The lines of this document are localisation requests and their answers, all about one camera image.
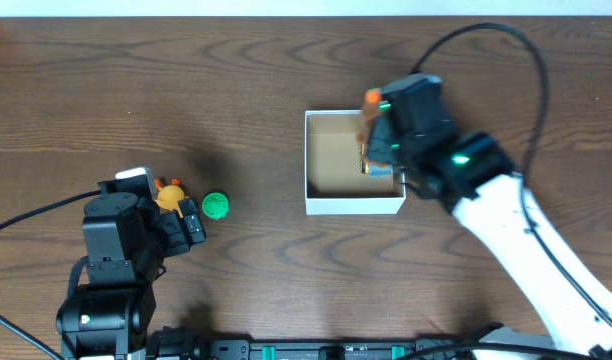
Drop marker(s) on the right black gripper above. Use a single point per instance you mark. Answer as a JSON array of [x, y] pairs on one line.
[[381, 138]]

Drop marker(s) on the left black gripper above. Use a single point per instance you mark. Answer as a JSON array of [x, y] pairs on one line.
[[187, 226]]

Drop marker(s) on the orange toy duck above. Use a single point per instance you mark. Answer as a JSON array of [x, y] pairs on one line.
[[169, 196]]

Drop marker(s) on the brown plush bear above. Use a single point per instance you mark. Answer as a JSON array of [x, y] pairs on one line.
[[370, 111]]

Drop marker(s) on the yellow grey toy truck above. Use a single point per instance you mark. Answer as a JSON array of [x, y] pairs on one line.
[[375, 170]]

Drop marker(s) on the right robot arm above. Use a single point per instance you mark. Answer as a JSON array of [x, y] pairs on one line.
[[478, 184]]

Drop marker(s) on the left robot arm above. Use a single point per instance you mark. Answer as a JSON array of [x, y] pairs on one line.
[[110, 300]]

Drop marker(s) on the green ridged ball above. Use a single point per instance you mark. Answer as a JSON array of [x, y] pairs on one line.
[[216, 205]]

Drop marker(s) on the white cardboard box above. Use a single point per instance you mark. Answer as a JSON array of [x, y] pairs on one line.
[[333, 182]]

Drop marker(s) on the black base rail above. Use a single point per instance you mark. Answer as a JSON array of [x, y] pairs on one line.
[[181, 343]]

